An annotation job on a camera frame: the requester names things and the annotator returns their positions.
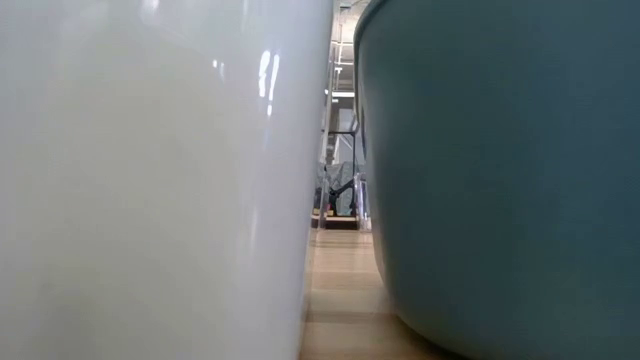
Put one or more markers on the teal plastic bin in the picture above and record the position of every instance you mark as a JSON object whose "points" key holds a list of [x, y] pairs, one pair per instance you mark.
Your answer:
{"points": [[500, 200]]}

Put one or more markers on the white plastic bin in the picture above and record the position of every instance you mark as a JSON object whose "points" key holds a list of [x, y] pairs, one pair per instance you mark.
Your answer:
{"points": [[150, 200]]}

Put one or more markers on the black angled stand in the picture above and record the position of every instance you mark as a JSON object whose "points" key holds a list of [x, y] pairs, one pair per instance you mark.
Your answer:
{"points": [[342, 192]]}

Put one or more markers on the black station frame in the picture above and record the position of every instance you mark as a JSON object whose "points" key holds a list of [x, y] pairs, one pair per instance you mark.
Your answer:
{"points": [[342, 133]]}

